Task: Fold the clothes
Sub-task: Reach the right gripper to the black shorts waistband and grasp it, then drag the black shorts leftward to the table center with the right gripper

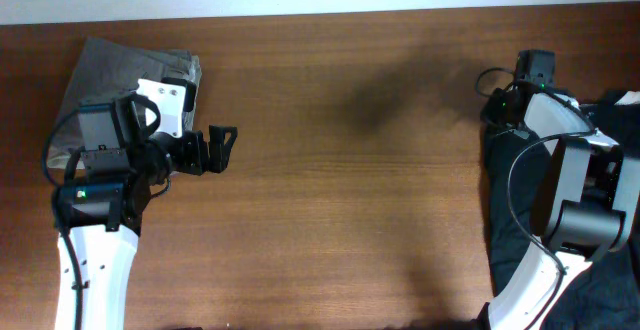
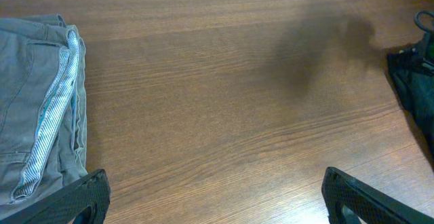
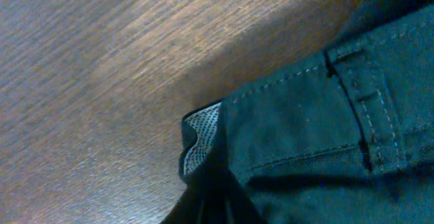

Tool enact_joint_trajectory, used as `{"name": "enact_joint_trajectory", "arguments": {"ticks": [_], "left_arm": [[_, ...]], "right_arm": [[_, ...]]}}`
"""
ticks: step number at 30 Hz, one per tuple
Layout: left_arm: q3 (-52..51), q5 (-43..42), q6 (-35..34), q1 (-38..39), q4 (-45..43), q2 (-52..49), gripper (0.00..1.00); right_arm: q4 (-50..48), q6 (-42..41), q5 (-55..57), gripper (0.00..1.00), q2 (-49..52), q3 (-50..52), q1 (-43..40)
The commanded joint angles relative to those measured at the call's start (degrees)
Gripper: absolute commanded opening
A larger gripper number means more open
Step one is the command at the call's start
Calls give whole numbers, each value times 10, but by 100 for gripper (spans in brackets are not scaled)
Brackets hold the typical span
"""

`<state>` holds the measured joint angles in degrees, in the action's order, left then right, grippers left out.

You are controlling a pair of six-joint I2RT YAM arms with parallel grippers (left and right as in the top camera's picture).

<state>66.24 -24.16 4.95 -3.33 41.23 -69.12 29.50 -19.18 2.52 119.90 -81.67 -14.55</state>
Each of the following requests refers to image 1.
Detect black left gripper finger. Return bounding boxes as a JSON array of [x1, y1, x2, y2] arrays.
[[208, 142, 230, 173], [209, 125, 238, 155]]

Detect black shorts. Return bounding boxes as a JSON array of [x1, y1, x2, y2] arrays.
[[483, 93, 639, 329]]

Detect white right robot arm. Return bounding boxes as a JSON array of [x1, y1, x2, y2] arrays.
[[481, 82, 639, 329]]

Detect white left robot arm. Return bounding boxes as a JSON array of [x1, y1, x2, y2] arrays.
[[51, 77, 238, 329]]

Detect folded grey shorts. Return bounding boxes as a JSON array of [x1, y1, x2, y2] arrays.
[[41, 38, 201, 174]]

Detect white t-shirt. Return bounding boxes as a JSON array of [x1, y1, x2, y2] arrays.
[[615, 91, 640, 106]]

